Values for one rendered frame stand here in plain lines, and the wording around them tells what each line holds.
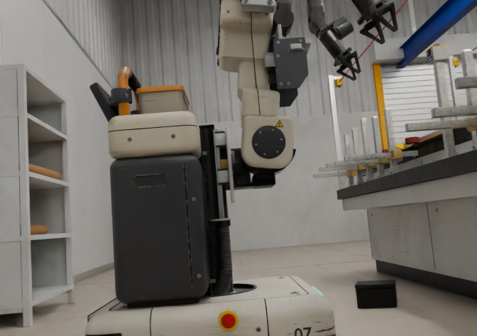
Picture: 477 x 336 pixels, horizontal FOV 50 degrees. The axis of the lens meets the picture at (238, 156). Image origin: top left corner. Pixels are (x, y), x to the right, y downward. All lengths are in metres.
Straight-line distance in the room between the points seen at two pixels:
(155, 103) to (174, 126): 0.21
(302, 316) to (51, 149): 3.11
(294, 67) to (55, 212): 2.86
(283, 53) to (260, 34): 0.12
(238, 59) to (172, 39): 8.47
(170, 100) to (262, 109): 0.29
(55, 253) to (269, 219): 5.89
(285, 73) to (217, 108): 8.11
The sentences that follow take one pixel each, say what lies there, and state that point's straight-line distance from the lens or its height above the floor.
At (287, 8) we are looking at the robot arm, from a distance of 2.00.
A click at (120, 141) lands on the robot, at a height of 0.73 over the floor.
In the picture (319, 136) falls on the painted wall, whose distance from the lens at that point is 9.74.
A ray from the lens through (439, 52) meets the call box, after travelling 2.55.
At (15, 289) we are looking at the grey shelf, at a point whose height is 0.21.
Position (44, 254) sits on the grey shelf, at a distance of 4.16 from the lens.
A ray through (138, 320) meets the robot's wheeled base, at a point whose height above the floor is 0.26.
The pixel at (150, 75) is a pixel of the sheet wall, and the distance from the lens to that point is 9.91.
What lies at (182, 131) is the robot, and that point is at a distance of 1.42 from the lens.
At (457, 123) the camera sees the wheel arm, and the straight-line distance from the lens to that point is 2.18.
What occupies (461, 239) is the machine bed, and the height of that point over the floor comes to 0.31.
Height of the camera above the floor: 0.49
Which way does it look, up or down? 7 degrees up
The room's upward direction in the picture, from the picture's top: 5 degrees counter-clockwise
